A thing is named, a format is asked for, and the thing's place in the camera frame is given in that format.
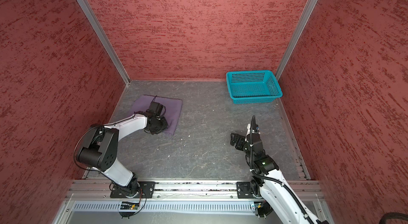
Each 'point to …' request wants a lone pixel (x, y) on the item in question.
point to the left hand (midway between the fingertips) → (165, 130)
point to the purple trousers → (172, 114)
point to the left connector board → (129, 205)
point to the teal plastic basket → (249, 87)
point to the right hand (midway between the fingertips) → (236, 139)
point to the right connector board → (262, 208)
